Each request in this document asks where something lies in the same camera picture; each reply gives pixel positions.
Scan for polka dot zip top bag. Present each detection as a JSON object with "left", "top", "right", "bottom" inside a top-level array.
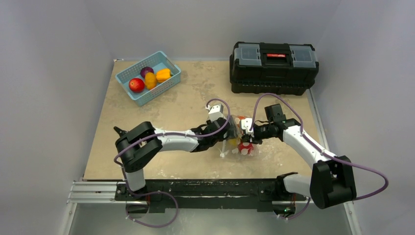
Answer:
[{"left": 220, "top": 115, "right": 259, "bottom": 158}]

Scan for orange fake fruit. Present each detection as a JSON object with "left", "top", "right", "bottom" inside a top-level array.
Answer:
[{"left": 156, "top": 68, "right": 172, "bottom": 83}]

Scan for orange yellow fake mango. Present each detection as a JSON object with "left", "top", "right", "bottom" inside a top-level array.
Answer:
[{"left": 144, "top": 73, "right": 158, "bottom": 90}]

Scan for red fake apple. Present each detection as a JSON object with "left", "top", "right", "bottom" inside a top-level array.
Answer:
[{"left": 128, "top": 78, "right": 146, "bottom": 94}]

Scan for purple fake cabbage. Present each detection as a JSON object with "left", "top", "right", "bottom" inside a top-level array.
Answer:
[{"left": 140, "top": 67, "right": 154, "bottom": 78}]

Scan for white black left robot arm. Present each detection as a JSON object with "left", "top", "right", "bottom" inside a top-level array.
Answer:
[{"left": 114, "top": 117, "right": 237, "bottom": 200}]

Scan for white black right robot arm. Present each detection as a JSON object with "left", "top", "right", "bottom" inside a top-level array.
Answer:
[{"left": 240, "top": 104, "right": 357, "bottom": 209}]

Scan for red fake tomato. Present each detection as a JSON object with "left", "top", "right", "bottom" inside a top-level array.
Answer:
[{"left": 237, "top": 142, "right": 255, "bottom": 156}]

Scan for black plastic toolbox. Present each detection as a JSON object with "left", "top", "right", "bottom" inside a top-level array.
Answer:
[{"left": 230, "top": 42, "right": 319, "bottom": 95}]

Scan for light blue perforated basket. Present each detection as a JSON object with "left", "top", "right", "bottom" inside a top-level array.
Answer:
[{"left": 115, "top": 51, "right": 181, "bottom": 106}]

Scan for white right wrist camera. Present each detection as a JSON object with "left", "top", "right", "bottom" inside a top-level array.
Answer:
[{"left": 240, "top": 118, "right": 254, "bottom": 137}]

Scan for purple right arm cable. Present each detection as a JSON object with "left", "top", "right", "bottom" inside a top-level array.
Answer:
[{"left": 250, "top": 93, "right": 390, "bottom": 202}]

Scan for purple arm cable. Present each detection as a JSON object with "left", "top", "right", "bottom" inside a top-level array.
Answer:
[
  {"left": 113, "top": 98, "right": 231, "bottom": 167},
  {"left": 250, "top": 93, "right": 390, "bottom": 202}
]

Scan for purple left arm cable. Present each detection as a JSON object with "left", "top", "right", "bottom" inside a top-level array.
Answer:
[{"left": 113, "top": 98, "right": 231, "bottom": 167}]

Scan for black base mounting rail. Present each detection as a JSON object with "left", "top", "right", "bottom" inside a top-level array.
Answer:
[{"left": 114, "top": 178, "right": 307, "bottom": 215}]

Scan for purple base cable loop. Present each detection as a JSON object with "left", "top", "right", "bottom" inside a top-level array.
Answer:
[{"left": 125, "top": 192, "right": 179, "bottom": 229}]

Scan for black handled pliers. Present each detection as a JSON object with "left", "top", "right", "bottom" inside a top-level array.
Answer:
[{"left": 113, "top": 126, "right": 128, "bottom": 137}]

